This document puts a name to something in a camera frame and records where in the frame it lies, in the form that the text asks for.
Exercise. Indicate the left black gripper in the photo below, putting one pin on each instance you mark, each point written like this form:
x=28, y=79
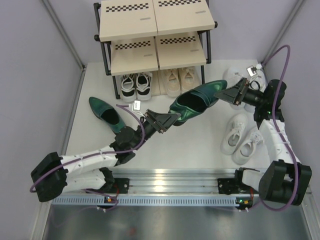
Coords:
x=168, y=119

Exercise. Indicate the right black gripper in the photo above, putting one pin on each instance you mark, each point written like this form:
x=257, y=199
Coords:
x=232, y=94

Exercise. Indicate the green pointed shoe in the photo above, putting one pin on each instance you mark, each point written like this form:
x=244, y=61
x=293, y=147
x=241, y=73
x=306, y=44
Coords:
x=196, y=101
x=105, y=112

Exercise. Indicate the beige lace sneaker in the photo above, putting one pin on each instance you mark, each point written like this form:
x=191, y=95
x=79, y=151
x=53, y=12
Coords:
x=188, y=78
x=170, y=79

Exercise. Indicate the black white sneaker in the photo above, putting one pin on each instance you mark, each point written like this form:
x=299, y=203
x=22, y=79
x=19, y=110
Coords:
x=128, y=88
x=143, y=86

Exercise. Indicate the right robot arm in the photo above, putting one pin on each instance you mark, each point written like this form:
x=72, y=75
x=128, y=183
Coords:
x=286, y=180

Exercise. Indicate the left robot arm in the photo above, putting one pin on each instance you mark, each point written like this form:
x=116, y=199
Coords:
x=91, y=171

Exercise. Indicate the beige three-tier shoe shelf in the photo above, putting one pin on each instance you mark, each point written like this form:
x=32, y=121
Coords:
x=149, y=35

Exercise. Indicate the white sneaker back left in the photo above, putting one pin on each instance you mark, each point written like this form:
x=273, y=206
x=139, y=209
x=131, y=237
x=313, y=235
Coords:
x=233, y=76

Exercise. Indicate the white sneaker back right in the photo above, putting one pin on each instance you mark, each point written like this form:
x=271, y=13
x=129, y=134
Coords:
x=258, y=83

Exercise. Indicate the white sneaker front left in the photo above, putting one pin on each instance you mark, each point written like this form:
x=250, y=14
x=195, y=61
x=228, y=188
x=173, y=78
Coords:
x=233, y=133

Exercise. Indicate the white sneaker front right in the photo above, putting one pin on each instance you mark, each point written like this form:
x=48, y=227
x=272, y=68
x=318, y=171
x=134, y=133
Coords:
x=252, y=142

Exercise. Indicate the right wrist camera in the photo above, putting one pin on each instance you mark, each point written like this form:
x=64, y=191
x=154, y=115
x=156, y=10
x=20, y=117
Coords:
x=253, y=69

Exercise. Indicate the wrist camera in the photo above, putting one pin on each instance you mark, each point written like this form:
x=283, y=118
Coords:
x=135, y=106
x=253, y=69

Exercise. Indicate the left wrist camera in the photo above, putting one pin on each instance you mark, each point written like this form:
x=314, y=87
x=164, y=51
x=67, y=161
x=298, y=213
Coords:
x=135, y=106

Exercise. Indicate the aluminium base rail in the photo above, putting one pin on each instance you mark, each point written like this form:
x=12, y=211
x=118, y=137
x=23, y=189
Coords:
x=175, y=182

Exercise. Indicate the right aluminium corner post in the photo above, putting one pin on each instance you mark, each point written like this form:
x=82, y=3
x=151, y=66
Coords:
x=290, y=18

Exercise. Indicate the aluminium corner post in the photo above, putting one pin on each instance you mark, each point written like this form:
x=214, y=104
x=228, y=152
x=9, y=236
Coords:
x=60, y=28
x=290, y=18

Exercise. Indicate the slotted cable duct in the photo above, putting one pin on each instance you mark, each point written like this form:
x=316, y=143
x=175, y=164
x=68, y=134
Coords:
x=131, y=200

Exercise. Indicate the left aluminium corner post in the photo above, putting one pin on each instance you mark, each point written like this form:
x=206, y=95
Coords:
x=60, y=28

